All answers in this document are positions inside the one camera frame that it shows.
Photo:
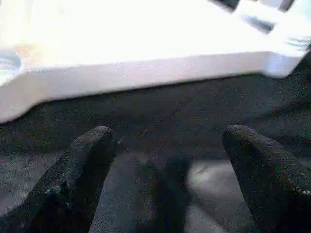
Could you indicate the black work mat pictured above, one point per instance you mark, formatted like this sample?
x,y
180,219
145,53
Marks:
x,y
170,126

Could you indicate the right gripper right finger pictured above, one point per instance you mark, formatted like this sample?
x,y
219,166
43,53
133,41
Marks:
x,y
272,184

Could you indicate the white plastic table top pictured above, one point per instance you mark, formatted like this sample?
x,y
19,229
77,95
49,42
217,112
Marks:
x,y
146,43

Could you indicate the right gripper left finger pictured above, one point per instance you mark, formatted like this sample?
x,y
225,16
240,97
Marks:
x,y
68,189

